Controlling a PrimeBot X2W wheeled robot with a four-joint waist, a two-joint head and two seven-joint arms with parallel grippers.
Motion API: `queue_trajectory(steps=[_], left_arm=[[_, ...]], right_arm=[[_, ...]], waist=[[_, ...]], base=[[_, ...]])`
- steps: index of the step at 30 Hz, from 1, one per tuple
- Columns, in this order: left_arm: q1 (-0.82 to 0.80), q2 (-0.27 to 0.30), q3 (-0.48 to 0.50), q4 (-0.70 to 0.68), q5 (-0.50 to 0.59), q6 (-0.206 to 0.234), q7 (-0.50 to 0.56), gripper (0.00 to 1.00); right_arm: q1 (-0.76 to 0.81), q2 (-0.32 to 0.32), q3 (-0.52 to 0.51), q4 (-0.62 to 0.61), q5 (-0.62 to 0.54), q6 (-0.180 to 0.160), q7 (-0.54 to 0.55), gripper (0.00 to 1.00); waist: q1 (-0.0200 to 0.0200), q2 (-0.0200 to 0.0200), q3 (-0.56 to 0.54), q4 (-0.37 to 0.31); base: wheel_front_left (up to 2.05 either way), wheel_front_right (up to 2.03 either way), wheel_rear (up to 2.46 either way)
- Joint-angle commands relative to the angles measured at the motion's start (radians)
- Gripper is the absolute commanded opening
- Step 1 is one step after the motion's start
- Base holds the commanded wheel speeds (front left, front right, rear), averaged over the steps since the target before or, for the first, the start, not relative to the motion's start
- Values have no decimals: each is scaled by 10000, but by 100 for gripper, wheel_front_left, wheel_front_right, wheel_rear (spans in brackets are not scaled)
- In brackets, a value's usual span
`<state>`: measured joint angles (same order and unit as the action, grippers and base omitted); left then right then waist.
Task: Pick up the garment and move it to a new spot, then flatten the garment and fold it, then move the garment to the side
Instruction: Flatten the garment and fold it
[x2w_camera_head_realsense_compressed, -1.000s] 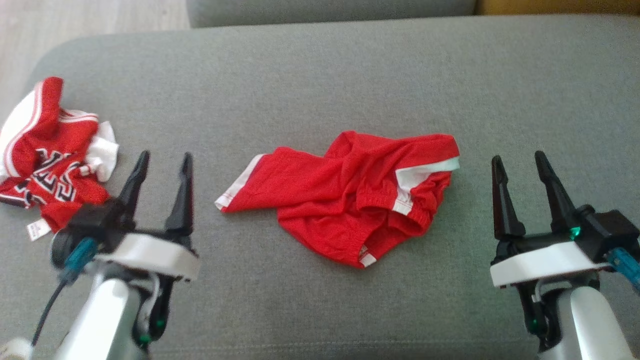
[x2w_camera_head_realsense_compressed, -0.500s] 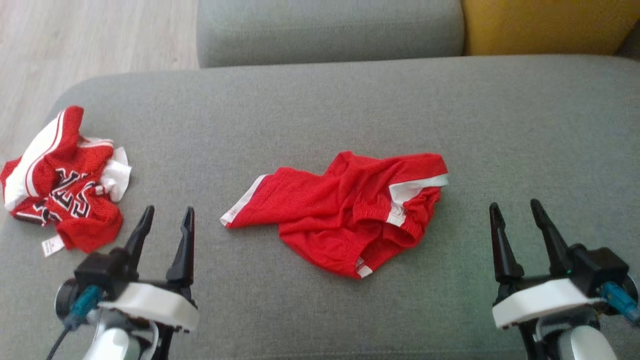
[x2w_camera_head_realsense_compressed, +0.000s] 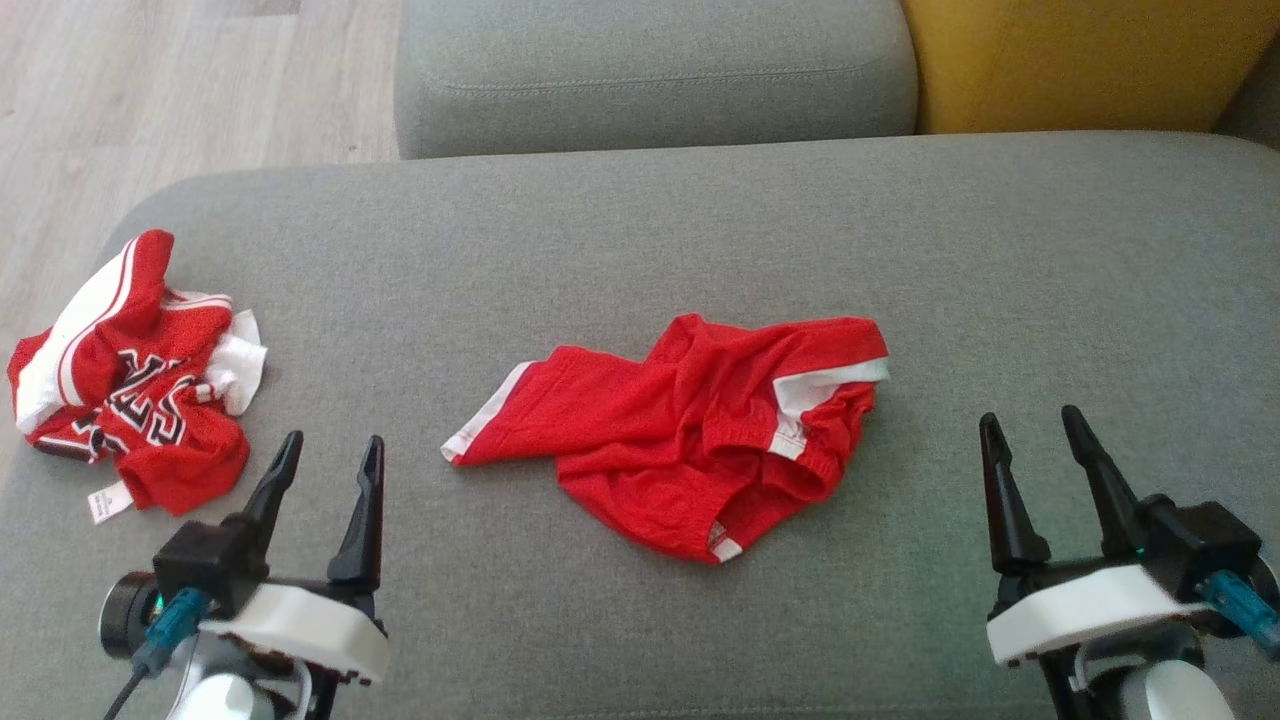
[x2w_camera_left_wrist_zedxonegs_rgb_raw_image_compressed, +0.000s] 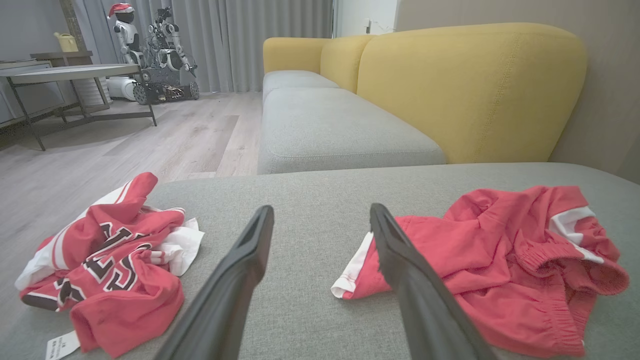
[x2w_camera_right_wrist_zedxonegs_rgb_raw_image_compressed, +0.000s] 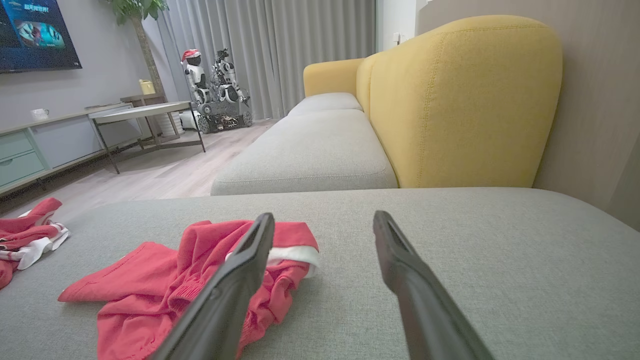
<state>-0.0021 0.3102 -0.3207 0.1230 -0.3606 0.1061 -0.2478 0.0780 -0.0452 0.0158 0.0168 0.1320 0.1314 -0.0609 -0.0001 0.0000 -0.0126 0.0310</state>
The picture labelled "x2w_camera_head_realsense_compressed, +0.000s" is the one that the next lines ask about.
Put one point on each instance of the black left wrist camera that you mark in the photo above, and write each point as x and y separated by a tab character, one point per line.
205	565

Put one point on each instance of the grey cushion corner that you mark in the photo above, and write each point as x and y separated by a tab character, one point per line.
1255	105

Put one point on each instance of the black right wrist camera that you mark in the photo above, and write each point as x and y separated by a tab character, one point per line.
1205	545

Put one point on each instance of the grey sofa seat cushion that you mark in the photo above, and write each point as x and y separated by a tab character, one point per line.
640	230

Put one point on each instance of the red white-trimmed shorts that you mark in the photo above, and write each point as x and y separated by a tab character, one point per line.
650	430

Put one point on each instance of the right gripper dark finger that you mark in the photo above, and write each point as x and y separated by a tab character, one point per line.
1115	505
1012	520

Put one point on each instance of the grey sofa back cushion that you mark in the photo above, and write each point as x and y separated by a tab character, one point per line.
650	70

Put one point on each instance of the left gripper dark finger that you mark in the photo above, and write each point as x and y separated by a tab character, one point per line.
275	500
362	540

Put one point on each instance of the red lettered basketball jersey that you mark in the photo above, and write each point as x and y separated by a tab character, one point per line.
140	400

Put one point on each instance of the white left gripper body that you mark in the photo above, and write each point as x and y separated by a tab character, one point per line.
310	630

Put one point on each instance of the yellow cushion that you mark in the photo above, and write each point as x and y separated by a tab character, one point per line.
1080	60

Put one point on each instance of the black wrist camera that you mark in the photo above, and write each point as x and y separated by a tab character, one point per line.
1205	545
205	565

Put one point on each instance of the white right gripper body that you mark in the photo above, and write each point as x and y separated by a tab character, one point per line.
1080	605

